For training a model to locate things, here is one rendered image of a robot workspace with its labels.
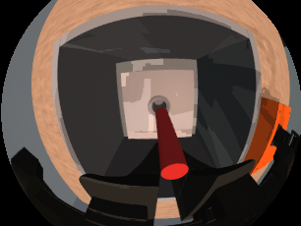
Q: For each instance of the red peg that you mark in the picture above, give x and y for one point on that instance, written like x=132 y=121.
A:
x=171 y=160

